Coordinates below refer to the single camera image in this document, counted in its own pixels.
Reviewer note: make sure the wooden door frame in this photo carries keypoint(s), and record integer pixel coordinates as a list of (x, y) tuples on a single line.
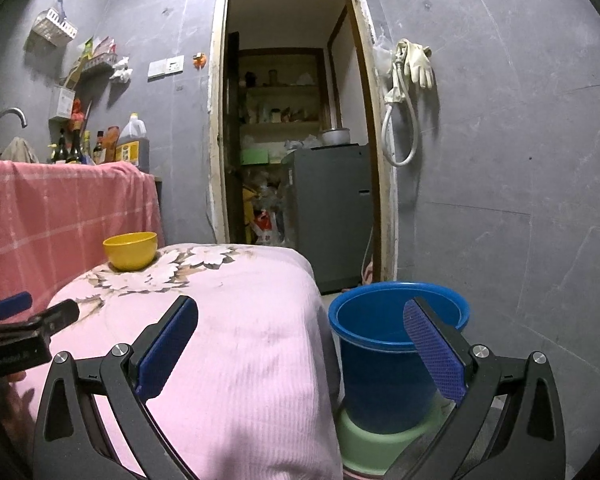
[(217, 110)]

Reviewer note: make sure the pink plaid cloth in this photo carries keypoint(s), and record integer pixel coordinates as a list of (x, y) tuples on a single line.
[(55, 210)]

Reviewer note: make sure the pink floral tablecloth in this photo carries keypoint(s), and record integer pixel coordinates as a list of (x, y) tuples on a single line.
[(255, 360)]

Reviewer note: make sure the red white plastic bag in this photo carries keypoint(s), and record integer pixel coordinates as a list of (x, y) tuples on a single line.
[(266, 227)]

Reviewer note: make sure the white wall switch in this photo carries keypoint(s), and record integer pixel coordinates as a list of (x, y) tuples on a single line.
[(157, 69)]

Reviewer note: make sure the person's left hand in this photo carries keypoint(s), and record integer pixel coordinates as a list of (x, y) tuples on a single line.
[(16, 377)]

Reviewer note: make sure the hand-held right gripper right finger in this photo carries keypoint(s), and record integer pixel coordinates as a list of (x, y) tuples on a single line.
[(432, 350)]

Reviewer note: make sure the metal faucet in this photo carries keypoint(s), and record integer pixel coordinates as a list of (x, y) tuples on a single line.
[(5, 114)]

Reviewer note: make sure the grey cabinet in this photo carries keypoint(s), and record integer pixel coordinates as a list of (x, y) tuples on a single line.
[(330, 215)]

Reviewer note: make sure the grey rag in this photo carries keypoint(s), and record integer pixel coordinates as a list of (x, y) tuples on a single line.
[(20, 150)]

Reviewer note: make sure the yellow bowl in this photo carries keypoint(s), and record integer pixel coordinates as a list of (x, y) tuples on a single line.
[(130, 252)]

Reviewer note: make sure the orange snack packet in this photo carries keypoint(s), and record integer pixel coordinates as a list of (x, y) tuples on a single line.
[(112, 144)]

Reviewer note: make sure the dark glass bottle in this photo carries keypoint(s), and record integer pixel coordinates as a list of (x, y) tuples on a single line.
[(61, 150)]

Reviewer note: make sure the green box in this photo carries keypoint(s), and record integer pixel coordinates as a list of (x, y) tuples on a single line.
[(255, 157)]

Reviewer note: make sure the orange wall hook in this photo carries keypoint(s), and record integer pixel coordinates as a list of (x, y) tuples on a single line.
[(199, 60)]

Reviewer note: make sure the cream rubber gloves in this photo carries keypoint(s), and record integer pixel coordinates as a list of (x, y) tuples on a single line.
[(420, 65)]

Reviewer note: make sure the dark sauce bottle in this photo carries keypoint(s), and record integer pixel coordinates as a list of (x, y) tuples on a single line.
[(99, 150)]

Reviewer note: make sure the white wall socket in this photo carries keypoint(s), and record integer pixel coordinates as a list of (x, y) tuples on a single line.
[(175, 65)]

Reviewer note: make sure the crumpled white plastic bag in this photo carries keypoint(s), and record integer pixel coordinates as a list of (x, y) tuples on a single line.
[(121, 70)]

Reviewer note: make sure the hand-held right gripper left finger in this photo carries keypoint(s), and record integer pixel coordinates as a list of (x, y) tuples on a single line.
[(167, 345)]

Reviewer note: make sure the metal pot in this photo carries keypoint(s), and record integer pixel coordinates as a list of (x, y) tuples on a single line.
[(335, 136)]

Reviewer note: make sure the blue plastic bucket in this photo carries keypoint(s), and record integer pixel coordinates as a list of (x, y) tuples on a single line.
[(380, 375)]

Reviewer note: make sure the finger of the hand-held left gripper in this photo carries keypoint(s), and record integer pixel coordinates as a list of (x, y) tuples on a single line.
[(60, 312), (12, 305)]

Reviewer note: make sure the red sauce bottle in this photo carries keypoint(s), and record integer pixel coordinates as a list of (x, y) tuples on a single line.
[(76, 115)]

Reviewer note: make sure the white wall rack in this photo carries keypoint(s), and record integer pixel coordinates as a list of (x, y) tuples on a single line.
[(92, 67)]

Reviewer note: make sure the green seasoning packet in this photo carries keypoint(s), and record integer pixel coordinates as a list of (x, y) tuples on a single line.
[(87, 47)]

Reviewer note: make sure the wooden storage shelf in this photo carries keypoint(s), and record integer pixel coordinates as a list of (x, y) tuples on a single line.
[(280, 90)]

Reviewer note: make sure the white wall basket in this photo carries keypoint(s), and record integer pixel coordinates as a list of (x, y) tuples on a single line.
[(55, 27)]

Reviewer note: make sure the large cooking oil bottle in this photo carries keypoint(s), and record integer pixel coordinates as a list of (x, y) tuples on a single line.
[(132, 145)]

